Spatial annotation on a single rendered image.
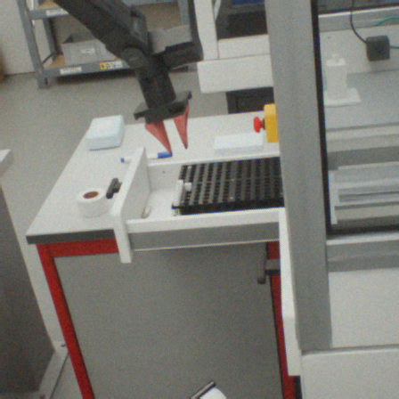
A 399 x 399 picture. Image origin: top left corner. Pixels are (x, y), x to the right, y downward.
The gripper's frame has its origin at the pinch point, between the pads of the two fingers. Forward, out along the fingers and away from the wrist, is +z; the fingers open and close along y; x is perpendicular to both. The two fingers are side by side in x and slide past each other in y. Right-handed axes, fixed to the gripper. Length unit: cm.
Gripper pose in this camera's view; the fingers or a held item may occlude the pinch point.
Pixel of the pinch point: (177, 146)
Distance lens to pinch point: 127.5
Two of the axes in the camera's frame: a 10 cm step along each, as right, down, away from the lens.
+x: 1.4, -4.4, 8.9
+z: 3.0, 8.7, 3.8
